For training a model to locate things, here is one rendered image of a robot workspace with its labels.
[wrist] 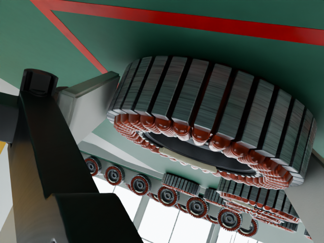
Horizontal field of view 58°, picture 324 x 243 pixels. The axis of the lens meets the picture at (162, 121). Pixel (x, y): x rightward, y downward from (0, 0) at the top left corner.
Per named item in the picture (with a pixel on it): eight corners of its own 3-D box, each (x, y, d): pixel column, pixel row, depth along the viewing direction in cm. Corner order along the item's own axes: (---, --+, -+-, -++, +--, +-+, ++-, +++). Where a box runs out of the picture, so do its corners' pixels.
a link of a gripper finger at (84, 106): (58, 163, 12) (41, 156, 12) (107, 118, 19) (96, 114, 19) (76, 96, 11) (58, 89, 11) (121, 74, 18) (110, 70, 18)
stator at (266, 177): (122, 14, 12) (86, 95, 11) (377, 111, 12) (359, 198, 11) (130, 95, 23) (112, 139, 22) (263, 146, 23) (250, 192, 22)
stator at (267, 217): (277, 205, 60) (273, 222, 59) (224, 185, 62) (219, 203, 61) (298, 205, 49) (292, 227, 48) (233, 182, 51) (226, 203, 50)
